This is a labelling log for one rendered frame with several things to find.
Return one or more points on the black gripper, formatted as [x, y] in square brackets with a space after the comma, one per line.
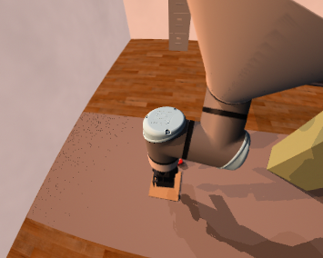
[164, 179]

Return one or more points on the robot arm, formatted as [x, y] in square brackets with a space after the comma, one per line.
[250, 48]

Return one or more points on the orange flat mat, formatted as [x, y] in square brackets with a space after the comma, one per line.
[166, 193]

